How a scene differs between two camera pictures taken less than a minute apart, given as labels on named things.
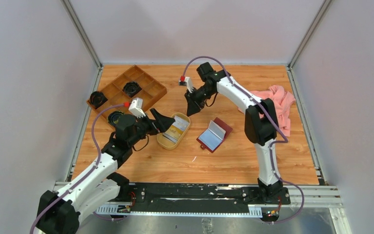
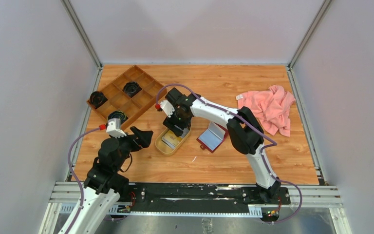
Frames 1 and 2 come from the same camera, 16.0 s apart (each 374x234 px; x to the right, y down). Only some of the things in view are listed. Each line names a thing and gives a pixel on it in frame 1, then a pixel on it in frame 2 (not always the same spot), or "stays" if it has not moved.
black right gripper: [194, 106] to [172, 120]
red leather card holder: [212, 138] stays
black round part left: [97, 99] stays
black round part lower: [113, 117] stays
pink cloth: [282, 101] stays
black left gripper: [162, 123] to [143, 140]
